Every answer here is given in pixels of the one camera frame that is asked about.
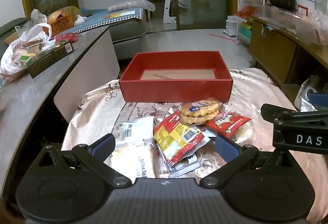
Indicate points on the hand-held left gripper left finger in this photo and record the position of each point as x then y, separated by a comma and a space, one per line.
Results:
103, 147

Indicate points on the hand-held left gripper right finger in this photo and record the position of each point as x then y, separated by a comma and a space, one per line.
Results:
226, 148

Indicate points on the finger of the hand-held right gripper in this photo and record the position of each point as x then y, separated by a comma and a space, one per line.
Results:
275, 112
319, 100

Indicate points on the red rice cracker packet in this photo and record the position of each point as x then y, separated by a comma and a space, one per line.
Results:
228, 122

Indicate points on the clear bread bun packet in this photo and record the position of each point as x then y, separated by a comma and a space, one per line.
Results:
133, 160

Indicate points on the waffle cookie packet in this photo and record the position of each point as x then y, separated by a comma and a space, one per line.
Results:
198, 111

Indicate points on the red yellow gummy packet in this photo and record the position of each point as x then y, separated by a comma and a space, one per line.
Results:
174, 134

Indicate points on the red cardboard box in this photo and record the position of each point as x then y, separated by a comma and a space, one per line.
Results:
174, 90

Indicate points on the silver foil bag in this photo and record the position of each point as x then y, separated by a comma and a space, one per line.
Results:
303, 97

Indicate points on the floral satin tablecloth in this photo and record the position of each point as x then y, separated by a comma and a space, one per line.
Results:
97, 111

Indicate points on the white foil snack packet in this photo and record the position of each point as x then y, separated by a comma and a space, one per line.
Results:
184, 167

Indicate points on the wooden cabinet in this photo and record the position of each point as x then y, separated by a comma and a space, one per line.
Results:
274, 52

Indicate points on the grey stone-top side table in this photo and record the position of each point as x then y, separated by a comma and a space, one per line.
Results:
89, 80

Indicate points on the clear plastic packaging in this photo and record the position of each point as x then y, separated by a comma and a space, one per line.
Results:
302, 26

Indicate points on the green and yellow boxes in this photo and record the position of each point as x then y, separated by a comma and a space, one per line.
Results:
244, 30

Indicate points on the pink straw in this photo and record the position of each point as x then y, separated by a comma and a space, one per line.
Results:
223, 37

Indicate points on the white plastic bucket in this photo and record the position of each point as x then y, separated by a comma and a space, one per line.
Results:
232, 25

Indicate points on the red plastic bag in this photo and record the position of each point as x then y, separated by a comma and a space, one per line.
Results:
247, 11

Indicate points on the dark green flat box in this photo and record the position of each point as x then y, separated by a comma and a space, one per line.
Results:
48, 57

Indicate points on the large white plastic bag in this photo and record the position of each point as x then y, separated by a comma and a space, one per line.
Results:
15, 52

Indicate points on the orange plastic basket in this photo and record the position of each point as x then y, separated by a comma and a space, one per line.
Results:
61, 24

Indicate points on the yellow woven fan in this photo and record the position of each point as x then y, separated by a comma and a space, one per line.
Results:
70, 10

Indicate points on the clear plastic bag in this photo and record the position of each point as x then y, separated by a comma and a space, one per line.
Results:
133, 5

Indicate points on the small white plastic bag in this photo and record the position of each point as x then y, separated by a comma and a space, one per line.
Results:
38, 16

